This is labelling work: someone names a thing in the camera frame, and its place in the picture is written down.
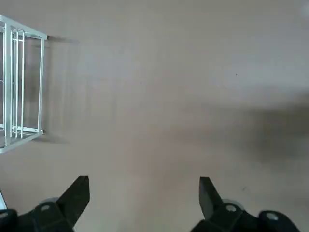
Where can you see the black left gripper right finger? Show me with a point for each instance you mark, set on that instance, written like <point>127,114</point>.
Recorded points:
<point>217,215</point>

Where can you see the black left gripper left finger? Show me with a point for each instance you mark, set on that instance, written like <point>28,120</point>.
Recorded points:
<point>62,212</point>

